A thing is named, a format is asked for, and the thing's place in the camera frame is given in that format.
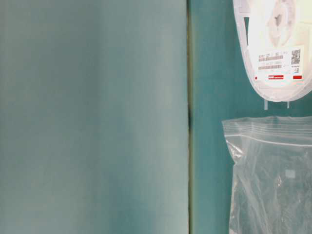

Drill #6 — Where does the clear zip bag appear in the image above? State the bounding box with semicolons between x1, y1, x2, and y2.
222;116;312;234

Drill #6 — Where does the white component reel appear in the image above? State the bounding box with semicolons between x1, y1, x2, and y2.
233;0;312;103

